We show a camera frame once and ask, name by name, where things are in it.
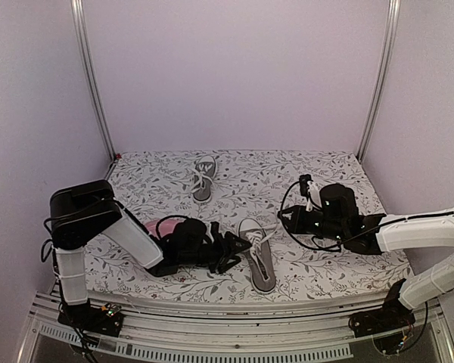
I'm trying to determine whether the left aluminium frame post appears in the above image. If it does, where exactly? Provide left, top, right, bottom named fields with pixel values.
left=70, top=0, right=117, bottom=162

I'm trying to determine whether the aluminium frame post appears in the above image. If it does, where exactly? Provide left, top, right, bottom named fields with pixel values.
left=356, top=0, right=401, bottom=164
left=70, top=0, right=117, bottom=162

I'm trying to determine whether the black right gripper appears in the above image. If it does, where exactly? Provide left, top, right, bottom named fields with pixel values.
left=278, top=204, right=347, bottom=243

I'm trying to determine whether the grey sneaker with red sole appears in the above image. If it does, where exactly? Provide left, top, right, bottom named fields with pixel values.
left=191, top=155, right=217, bottom=203

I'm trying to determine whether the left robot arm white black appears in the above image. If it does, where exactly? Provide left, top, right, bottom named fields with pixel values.
left=41, top=179, right=252, bottom=337

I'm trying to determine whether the floral patterned table mat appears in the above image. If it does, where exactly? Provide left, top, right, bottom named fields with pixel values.
left=83, top=150, right=412, bottom=305

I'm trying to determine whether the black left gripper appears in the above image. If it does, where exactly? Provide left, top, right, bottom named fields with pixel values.
left=179, top=231, right=251, bottom=274

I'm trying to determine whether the right aluminium frame post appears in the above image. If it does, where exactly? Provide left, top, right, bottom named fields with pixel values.
left=356, top=0, right=401, bottom=164

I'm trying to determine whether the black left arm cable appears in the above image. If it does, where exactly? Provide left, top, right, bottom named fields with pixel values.
left=156, top=216, right=213, bottom=243

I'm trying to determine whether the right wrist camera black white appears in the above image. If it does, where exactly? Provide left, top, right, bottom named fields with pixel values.
left=299, top=174, right=321, bottom=212

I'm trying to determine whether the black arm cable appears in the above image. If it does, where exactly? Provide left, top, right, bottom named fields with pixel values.
left=278, top=180, right=349, bottom=252
left=156, top=216, right=213, bottom=243

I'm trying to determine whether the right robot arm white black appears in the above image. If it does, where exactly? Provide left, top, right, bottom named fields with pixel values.
left=278, top=176, right=454, bottom=337

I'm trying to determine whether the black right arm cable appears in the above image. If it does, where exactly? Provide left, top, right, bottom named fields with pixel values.
left=278, top=180, right=349, bottom=252

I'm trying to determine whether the pink plastic plate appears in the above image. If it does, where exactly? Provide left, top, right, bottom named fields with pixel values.
left=145, top=218, right=182, bottom=238

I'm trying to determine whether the aluminium front rail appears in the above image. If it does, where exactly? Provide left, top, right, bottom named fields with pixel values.
left=17, top=292, right=454, bottom=362

